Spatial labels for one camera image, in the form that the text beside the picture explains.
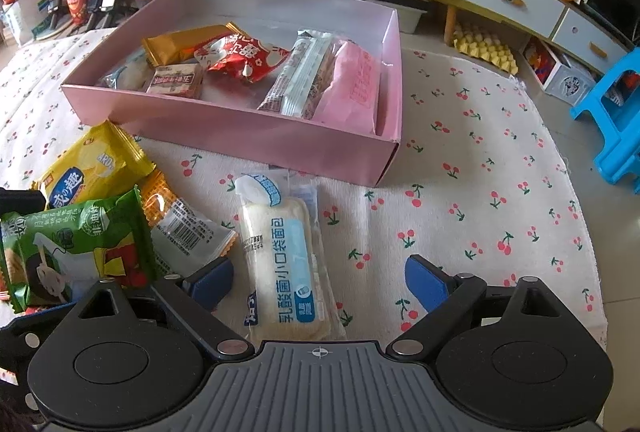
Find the blue plastic stool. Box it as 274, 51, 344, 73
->
570, 47, 639, 195

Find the gold snack wrapper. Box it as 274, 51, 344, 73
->
142, 22, 245, 66

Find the large red snack bag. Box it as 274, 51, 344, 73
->
1, 277, 32, 314

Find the yellow snack packet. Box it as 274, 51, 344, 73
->
34, 120, 156, 210

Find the orange snack packet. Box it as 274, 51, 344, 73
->
140, 170, 238, 278

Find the cherry print tablecloth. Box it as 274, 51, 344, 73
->
1, 31, 608, 350

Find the white shopping bag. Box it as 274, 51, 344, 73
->
2, 0, 52, 46

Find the long white bread pack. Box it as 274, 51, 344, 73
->
257, 30, 345, 120

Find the tan biscuit packet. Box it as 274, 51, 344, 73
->
146, 63, 203, 99

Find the pink cardboard box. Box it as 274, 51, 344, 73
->
62, 0, 404, 186

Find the red white snack packet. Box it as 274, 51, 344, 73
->
194, 34, 290, 83

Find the pink wafer packet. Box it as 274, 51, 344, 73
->
311, 40, 382, 135

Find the yellow egg tray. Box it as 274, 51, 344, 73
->
452, 23, 520, 75

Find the cream snack packet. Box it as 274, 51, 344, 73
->
98, 48, 153, 92

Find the small white bread pack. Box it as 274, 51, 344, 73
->
235, 170, 346, 345

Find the green cracker bag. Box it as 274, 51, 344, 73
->
1, 187, 157, 313

